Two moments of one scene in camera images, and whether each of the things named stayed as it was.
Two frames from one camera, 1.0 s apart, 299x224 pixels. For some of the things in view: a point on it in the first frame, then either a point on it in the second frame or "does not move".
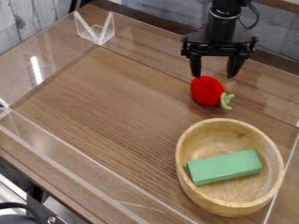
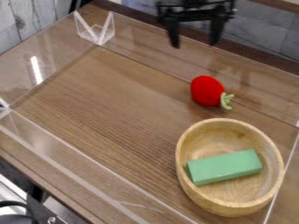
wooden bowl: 229,166 does not move
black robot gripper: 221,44 to 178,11
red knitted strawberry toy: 209,92 does not move
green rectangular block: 223,167 does not move
